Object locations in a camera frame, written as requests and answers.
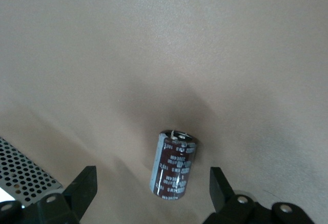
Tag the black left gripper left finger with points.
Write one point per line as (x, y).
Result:
(77, 195)

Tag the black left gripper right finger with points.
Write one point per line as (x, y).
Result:
(225, 199)

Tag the brown electrolytic capacitor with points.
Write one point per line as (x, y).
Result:
(171, 167)

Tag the perforated metal power supply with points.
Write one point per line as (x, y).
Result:
(20, 172)

